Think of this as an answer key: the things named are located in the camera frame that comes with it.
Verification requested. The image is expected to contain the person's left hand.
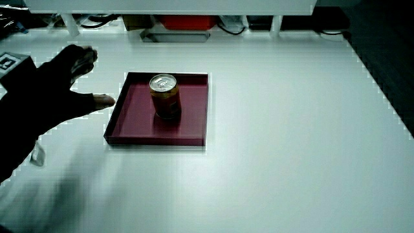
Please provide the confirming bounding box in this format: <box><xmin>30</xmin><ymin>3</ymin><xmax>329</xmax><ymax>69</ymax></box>
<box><xmin>0</xmin><ymin>44</ymin><xmax>116</xmax><ymax>139</ymax></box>

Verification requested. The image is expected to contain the maroon square plate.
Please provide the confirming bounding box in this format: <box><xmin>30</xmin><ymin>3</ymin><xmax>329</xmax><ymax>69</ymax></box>
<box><xmin>103</xmin><ymin>71</ymin><xmax>210</xmax><ymax>147</ymax></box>

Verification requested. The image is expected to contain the red bull can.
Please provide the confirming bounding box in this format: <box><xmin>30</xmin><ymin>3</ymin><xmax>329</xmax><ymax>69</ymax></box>
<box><xmin>148</xmin><ymin>73</ymin><xmax>182</xmax><ymax>120</ymax></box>

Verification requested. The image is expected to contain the person's left forearm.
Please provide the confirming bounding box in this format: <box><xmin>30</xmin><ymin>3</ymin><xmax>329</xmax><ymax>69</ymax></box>
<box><xmin>0</xmin><ymin>92</ymin><xmax>42</xmax><ymax>184</ymax></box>

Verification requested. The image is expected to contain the small white tag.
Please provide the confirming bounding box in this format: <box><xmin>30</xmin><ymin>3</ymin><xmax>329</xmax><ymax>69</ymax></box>
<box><xmin>30</xmin><ymin>141</ymin><xmax>47</xmax><ymax>168</ymax></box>

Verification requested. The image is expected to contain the brown cardboard box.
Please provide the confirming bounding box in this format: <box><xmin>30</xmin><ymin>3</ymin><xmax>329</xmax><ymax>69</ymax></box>
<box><xmin>122</xmin><ymin>14</ymin><xmax>155</xmax><ymax>32</ymax></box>

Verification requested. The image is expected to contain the white raised shelf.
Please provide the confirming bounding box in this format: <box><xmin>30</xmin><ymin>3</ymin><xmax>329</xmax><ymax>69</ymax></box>
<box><xmin>24</xmin><ymin>0</ymin><xmax>318</xmax><ymax>38</ymax></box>

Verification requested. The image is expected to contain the red box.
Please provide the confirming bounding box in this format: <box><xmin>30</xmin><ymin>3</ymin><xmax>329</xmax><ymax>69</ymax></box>
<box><xmin>157</xmin><ymin>14</ymin><xmax>218</xmax><ymax>31</ymax></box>

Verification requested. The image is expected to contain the white adapter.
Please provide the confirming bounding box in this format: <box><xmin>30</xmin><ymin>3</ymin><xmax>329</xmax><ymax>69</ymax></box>
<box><xmin>219</xmin><ymin>15</ymin><xmax>249</xmax><ymax>32</ymax></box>

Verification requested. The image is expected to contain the black cable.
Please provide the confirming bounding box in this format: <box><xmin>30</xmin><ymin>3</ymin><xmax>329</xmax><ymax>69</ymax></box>
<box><xmin>80</xmin><ymin>14</ymin><xmax>121</xmax><ymax>30</ymax></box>
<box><xmin>215</xmin><ymin>21</ymin><xmax>247</xmax><ymax>36</ymax></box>

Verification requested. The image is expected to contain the grey cable slot cover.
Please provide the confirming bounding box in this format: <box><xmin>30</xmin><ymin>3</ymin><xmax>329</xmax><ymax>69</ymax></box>
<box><xmin>140</xmin><ymin>29</ymin><xmax>212</xmax><ymax>43</ymax></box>

